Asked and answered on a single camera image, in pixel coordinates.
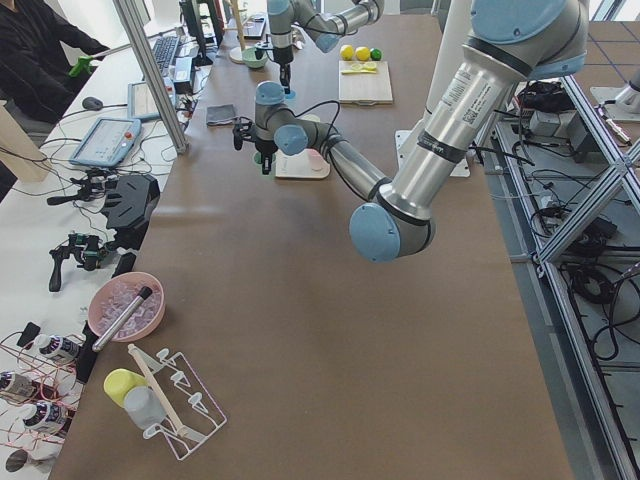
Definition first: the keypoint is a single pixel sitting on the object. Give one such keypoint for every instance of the pale yellow cup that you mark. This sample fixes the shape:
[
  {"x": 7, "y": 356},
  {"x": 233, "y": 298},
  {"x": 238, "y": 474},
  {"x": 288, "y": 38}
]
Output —
[{"x": 311, "y": 117}]

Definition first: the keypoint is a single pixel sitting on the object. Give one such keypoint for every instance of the grey cloth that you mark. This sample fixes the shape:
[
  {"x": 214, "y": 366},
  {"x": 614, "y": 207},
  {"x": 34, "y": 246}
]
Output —
[{"x": 220, "y": 115}]

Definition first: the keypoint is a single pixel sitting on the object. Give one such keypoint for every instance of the beige rabbit tray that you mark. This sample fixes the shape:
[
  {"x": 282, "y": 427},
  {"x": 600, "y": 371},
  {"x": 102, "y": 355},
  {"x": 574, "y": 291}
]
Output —
[{"x": 295, "y": 167}]

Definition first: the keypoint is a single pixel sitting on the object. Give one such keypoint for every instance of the black stand plate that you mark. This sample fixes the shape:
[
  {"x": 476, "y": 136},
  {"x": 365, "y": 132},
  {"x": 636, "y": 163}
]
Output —
[{"x": 128, "y": 208}]

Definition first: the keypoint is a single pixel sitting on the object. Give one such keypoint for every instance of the white wire cup rack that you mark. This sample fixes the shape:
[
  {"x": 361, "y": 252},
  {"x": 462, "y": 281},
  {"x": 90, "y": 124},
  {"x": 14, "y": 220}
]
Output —
[{"x": 195, "y": 405}]

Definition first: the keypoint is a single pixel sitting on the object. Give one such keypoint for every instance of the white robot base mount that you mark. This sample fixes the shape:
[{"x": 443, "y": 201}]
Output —
[{"x": 406, "y": 140}]

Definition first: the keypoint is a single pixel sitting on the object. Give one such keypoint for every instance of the pale green bowl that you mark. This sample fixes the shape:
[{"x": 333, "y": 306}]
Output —
[{"x": 254, "y": 58}]

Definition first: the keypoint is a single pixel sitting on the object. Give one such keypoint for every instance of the whole yellow lemon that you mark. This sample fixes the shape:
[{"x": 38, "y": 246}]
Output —
[
  {"x": 362, "y": 53},
  {"x": 347, "y": 52}
]

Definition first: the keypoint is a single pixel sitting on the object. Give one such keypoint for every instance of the blue teach pendant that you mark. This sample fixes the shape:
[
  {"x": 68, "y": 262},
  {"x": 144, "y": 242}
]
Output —
[{"x": 107, "y": 143}]

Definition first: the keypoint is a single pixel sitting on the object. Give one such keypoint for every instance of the computer mouse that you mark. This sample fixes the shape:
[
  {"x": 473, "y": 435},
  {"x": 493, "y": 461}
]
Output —
[{"x": 92, "y": 104}]

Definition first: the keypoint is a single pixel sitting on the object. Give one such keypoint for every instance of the clear plastic cup on rack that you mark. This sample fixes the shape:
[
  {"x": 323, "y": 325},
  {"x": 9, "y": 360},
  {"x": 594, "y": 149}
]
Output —
[{"x": 143, "y": 407}]

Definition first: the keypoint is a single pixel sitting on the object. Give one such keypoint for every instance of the pink cup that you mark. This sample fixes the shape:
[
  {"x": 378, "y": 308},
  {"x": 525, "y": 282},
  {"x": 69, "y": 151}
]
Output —
[{"x": 316, "y": 163}]

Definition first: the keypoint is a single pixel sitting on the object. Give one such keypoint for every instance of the aluminium frame post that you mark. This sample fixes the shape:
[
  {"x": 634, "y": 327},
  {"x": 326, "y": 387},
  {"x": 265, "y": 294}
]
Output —
[{"x": 132, "y": 23}]

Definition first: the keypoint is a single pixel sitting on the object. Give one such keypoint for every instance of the yellow plastic knife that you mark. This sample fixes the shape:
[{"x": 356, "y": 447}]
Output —
[{"x": 357, "y": 72}]

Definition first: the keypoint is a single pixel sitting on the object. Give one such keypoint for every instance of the black keyboard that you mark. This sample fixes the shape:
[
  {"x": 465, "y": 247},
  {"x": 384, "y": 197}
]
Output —
[{"x": 164, "y": 52}]

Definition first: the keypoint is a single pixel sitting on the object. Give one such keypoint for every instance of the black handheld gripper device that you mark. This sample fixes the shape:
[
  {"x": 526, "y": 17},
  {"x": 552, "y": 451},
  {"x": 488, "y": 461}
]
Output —
[{"x": 88, "y": 250}]

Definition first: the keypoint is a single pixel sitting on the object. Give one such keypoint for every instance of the green cup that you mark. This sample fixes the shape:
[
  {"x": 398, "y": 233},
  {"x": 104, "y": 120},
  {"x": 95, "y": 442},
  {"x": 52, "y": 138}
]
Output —
[{"x": 257, "y": 159}]

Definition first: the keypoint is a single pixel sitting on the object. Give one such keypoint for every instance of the wooden rack handle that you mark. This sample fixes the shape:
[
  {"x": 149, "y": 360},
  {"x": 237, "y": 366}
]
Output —
[{"x": 179, "y": 426}]

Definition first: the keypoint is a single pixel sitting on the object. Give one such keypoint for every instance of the seated person in black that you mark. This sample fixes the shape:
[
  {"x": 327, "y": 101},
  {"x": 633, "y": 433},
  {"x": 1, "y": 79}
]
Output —
[{"x": 34, "y": 66}]

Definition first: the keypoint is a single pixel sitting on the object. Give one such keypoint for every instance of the wooden cutting board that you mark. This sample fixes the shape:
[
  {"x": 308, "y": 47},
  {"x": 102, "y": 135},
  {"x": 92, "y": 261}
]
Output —
[{"x": 365, "y": 89}]

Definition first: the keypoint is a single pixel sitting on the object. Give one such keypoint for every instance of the yellow cup on rack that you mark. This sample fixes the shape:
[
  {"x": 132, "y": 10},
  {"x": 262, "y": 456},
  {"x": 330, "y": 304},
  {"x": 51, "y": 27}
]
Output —
[{"x": 119, "y": 382}]

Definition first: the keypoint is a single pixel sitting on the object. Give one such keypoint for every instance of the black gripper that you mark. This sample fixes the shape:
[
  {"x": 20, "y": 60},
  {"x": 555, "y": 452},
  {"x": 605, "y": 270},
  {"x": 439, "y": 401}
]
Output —
[
  {"x": 263, "y": 146},
  {"x": 282, "y": 55}
]

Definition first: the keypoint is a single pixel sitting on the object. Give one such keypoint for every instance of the pink bowl of ice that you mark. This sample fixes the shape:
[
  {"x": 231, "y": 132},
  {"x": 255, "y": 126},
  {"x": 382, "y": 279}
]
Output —
[{"x": 116, "y": 295}]

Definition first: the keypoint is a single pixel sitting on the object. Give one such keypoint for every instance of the green lime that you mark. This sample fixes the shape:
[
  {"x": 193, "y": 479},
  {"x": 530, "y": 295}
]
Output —
[{"x": 375, "y": 54}]

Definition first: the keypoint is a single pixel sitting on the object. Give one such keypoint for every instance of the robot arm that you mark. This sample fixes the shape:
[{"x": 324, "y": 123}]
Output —
[
  {"x": 325, "y": 31},
  {"x": 509, "y": 42}
]

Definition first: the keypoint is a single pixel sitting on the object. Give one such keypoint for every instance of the metal scoop handle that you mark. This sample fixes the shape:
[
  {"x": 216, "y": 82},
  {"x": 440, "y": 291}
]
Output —
[{"x": 144, "y": 293}]

